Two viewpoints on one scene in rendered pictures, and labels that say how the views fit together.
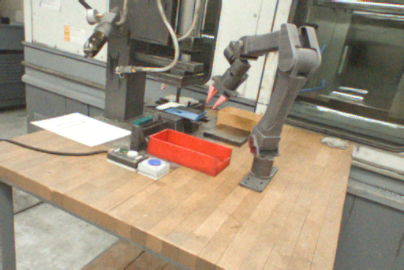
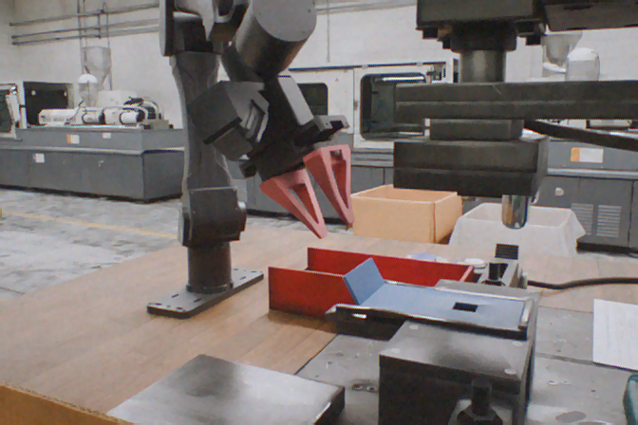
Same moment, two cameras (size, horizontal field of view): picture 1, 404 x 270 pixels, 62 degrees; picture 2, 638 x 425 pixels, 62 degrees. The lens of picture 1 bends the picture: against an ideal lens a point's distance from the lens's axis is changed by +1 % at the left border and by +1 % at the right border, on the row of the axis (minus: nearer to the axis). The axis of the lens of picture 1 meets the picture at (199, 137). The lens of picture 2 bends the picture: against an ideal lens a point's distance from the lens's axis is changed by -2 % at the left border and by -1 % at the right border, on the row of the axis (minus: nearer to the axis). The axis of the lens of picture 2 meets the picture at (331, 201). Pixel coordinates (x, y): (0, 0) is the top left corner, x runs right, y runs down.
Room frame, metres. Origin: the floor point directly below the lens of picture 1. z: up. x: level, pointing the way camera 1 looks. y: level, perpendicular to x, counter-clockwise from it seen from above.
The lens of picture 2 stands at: (1.69, -0.02, 1.16)
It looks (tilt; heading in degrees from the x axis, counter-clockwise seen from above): 9 degrees down; 181
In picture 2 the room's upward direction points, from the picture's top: straight up
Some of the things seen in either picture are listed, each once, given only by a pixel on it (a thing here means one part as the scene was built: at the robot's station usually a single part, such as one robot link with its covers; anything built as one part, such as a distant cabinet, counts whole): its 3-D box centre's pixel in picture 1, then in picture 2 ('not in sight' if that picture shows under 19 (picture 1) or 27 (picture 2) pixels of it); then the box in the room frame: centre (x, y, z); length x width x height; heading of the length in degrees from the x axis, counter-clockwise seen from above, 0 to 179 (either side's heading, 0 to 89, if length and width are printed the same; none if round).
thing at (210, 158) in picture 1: (189, 151); (371, 286); (1.00, 0.03, 0.93); 0.25 x 0.12 x 0.06; 66
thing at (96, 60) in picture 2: not in sight; (105, 84); (-6.18, -3.40, 1.60); 2.54 x 0.84 x 1.26; 63
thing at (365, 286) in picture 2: (185, 110); (434, 290); (1.23, 0.07, 1.00); 0.15 x 0.07 x 0.03; 66
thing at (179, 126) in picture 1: (177, 123); (468, 368); (1.25, 0.10, 0.94); 0.20 x 0.10 x 0.07; 156
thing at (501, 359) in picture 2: (178, 113); (471, 323); (1.25, 0.10, 0.98); 0.20 x 0.10 x 0.01; 156
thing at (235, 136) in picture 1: (229, 134); (215, 423); (1.30, -0.12, 0.91); 0.17 x 0.16 x 0.02; 156
